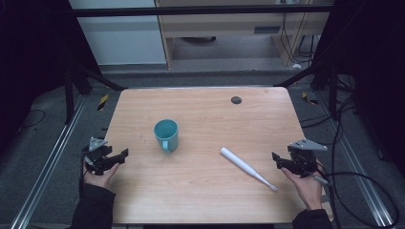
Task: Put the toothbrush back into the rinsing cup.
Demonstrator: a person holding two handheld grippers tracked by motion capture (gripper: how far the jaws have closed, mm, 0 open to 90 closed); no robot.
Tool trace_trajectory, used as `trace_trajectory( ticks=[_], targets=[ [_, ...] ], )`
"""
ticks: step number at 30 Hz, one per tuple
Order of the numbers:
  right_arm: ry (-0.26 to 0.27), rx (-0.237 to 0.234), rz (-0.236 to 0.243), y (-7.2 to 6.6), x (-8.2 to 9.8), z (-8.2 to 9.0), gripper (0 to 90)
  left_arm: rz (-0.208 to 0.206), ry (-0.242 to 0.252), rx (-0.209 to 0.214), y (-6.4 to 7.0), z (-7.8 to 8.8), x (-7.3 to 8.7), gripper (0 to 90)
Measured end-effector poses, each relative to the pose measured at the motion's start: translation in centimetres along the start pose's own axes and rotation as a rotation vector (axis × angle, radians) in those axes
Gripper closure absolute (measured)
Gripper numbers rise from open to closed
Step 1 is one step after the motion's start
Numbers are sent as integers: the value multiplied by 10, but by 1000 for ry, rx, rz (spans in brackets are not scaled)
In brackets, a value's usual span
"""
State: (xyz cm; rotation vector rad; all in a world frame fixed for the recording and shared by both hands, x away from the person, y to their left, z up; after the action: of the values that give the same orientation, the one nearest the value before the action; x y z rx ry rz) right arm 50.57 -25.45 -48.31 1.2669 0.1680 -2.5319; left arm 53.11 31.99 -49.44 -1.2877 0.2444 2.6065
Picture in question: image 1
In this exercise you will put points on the white electric toothbrush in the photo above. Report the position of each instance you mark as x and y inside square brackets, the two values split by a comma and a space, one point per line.
[243, 165]

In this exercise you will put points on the black metal stand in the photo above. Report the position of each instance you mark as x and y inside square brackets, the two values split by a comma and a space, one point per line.
[73, 89]
[324, 82]

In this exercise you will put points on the black curtain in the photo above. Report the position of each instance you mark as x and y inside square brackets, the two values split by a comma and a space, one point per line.
[372, 63]
[35, 63]

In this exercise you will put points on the yellow black floor tape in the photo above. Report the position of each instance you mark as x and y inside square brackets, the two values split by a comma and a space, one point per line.
[102, 101]
[309, 98]

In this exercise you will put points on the light wooden desk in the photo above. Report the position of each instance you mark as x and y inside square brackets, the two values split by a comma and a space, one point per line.
[223, 27]

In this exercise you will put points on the dark round table grommet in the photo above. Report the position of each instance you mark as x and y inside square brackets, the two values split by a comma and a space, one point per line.
[236, 100]

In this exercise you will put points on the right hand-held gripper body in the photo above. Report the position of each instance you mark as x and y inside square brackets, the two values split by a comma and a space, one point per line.
[304, 157]

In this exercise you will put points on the person's left hand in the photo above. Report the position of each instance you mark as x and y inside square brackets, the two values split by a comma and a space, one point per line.
[101, 178]

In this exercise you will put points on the person's right hand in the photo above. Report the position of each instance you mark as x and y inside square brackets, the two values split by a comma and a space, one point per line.
[307, 191]

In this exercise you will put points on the aluminium floor rail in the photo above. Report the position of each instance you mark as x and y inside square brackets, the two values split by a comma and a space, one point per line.
[356, 165]
[44, 165]

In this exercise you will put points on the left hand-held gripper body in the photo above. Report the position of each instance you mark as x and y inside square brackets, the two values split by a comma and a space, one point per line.
[97, 156]

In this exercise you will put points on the white cabinet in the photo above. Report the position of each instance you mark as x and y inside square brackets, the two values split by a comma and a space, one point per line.
[124, 41]

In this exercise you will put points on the black metal frame bar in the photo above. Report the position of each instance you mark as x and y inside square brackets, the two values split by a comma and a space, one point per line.
[197, 11]

